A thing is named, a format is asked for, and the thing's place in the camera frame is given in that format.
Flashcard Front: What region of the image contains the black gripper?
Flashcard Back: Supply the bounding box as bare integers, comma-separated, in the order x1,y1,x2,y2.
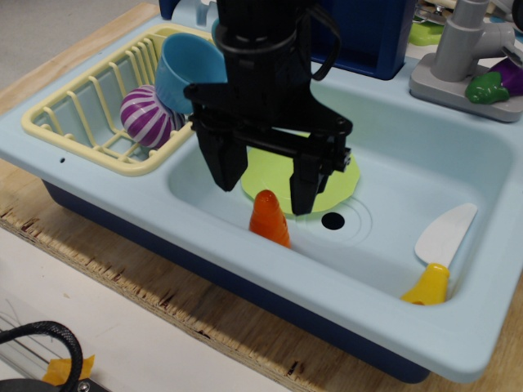
184,1,352,216

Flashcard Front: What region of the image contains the orange toy carrot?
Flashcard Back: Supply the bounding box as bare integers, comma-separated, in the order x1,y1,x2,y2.
249,189,291,248

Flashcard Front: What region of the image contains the light green plastic plate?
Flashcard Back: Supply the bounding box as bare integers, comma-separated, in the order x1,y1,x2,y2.
241,147,360,214

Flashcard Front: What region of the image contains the purple white striped ball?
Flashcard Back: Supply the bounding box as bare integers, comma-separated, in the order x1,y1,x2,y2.
119,84,186,149

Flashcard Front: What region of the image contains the blue plastic cup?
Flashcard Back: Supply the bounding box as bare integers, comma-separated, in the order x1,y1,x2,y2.
154,33,227,114

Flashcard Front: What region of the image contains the teal plastic cup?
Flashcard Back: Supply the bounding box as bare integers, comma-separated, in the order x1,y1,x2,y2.
211,18,220,41

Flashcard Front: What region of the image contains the light blue toy sink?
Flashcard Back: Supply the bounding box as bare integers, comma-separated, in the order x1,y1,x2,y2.
0,7,523,384

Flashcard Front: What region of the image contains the dark blue plastic box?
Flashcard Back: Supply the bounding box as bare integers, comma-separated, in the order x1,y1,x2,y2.
158,0,417,80

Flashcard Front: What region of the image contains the white yellow toy knife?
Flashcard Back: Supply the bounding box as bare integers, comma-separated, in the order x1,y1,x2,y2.
400,203,478,305

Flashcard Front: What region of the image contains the cream yellow dish rack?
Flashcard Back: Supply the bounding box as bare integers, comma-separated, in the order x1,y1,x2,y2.
21,24,212,176

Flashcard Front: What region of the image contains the wooden board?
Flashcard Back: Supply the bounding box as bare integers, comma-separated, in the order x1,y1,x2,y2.
1,1,522,391

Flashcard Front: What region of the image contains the lime green toy dish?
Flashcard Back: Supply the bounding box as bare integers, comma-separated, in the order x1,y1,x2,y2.
409,21,444,47

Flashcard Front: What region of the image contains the grey toy faucet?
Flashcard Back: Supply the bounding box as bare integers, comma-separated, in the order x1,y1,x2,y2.
409,1,522,123

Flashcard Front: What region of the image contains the purple green toy eggplant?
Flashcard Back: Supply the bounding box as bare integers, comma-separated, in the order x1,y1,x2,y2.
465,58,522,105

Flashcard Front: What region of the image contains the yellow tape piece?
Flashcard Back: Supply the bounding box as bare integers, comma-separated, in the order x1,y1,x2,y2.
42,355,96,386

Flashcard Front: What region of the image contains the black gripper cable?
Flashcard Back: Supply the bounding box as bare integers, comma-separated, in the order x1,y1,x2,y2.
304,6,342,82

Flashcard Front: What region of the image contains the black braided cable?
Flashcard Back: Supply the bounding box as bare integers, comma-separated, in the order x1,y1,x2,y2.
0,320,84,392

